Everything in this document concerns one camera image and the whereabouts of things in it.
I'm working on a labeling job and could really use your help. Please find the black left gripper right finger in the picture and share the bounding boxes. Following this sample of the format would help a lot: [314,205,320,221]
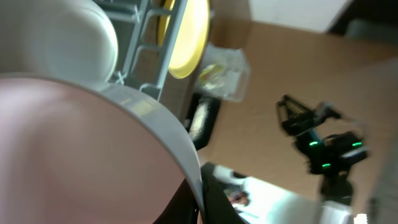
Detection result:
[201,170,245,224]

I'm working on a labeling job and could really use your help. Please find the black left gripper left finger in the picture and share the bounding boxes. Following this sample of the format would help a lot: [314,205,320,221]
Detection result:
[154,180,199,224]

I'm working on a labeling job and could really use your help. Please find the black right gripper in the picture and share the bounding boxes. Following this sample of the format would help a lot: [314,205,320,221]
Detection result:
[276,95,326,136]

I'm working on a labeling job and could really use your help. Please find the green snack wrapper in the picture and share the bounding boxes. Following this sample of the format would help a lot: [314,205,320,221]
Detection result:
[198,63,224,82]

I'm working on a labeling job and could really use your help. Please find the pink bowl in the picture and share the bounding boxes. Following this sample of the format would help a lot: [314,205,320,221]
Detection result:
[1,73,204,223]

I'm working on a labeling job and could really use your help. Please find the cream cup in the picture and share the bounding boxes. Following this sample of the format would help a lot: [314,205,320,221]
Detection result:
[1,0,118,90]

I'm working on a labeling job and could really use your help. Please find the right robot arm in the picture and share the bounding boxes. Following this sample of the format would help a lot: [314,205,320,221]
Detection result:
[276,95,368,206]

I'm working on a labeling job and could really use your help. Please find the grey dishwasher rack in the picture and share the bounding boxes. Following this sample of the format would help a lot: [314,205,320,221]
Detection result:
[95,0,187,100]

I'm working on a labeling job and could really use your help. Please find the clear plastic bin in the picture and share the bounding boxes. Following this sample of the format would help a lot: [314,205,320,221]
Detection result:
[195,44,251,102]

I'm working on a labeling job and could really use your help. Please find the black tray bin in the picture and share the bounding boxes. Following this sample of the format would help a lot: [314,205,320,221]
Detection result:
[183,93,221,151]

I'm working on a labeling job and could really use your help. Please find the brown serving tray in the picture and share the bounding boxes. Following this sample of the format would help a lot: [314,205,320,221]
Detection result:
[159,64,199,123]

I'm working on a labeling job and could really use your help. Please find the yellow plate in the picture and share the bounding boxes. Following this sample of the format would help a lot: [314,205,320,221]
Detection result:
[169,0,210,79]

